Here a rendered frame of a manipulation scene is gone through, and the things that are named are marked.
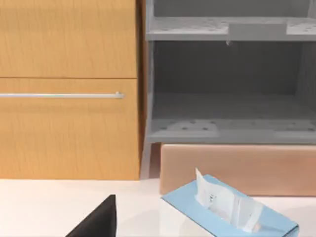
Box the wooden cupboard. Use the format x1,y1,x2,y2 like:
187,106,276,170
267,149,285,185
0,0,161,181

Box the grey pierced drawer inside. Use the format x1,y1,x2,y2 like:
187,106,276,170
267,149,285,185
145,0,316,145

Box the pale wooden drawer front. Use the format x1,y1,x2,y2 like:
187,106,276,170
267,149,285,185
159,142,316,197

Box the long metal handle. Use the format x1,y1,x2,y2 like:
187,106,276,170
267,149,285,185
0,91,125,99

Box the light blue tissue box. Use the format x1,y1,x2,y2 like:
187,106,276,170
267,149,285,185
160,173,299,237

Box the white tissue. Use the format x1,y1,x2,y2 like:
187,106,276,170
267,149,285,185
195,167,263,233

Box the wooden drawer front with handle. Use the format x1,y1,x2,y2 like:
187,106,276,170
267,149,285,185
0,78,141,181

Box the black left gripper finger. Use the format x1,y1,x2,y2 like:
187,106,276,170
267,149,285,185
65,194,117,237

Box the plain wooden drawer front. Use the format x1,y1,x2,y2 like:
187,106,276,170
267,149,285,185
0,0,138,79

